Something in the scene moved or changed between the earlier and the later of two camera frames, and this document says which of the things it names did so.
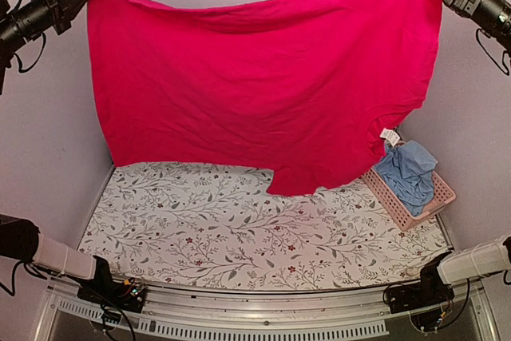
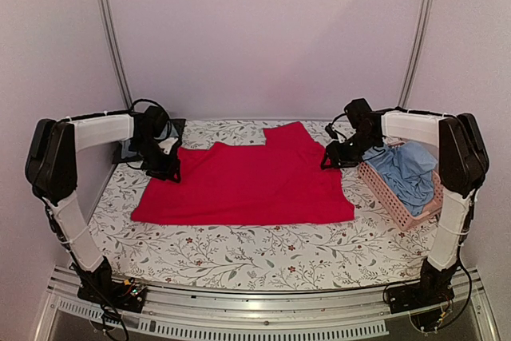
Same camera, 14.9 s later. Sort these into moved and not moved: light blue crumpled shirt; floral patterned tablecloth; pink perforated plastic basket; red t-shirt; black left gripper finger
Moved: red t-shirt; black left gripper finger
Not moved: floral patterned tablecloth; pink perforated plastic basket; light blue crumpled shirt
